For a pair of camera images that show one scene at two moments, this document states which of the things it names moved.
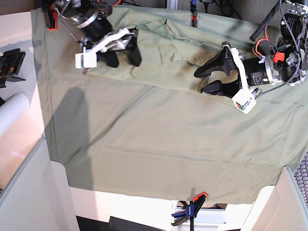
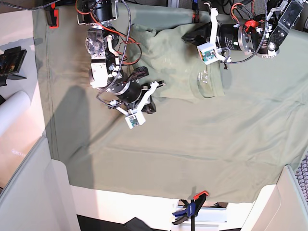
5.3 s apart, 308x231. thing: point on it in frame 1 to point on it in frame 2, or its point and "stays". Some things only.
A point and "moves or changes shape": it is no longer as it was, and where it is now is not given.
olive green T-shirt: (173, 43) moves or changes shape
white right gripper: (224, 60) to (201, 34)
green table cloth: (107, 135) stays
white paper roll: (11, 109) stays
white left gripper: (118, 42) to (150, 108)
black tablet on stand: (10, 63) stays
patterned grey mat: (301, 177) stays
